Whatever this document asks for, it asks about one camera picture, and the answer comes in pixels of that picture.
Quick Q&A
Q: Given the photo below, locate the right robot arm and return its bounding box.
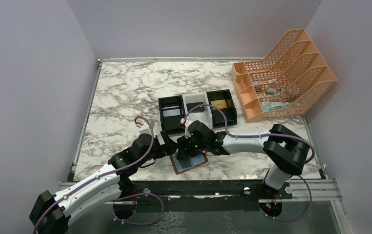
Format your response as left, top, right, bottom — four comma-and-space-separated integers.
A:
176, 120, 314, 198

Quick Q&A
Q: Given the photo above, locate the black VIP card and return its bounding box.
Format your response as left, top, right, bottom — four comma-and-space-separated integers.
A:
186, 102, 205, 112

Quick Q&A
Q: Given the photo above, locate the brown leather card holder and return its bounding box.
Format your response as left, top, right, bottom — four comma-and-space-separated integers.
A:
170, 152, 208, 175

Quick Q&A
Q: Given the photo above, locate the black and white card tray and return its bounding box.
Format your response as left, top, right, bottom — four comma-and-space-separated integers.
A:
158, 89, 237, 135

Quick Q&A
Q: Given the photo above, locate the gold card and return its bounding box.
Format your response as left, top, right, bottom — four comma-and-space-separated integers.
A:
211, 99, 228, 109

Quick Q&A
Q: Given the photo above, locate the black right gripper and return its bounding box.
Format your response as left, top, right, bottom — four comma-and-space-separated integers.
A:
177, 134, 208, 161

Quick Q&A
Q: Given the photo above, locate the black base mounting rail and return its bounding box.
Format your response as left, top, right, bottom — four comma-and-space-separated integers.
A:
108, 179, 293, 213

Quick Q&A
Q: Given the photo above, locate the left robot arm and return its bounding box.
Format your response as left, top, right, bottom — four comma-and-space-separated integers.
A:
29, 131, 177, 234

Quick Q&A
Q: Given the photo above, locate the peach plastic desk organizer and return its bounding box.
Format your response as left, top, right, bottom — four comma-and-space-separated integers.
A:
230, 29, 337, 122

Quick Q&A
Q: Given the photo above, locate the white card in tray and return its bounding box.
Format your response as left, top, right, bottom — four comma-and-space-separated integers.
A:
162, 106, 182, 117

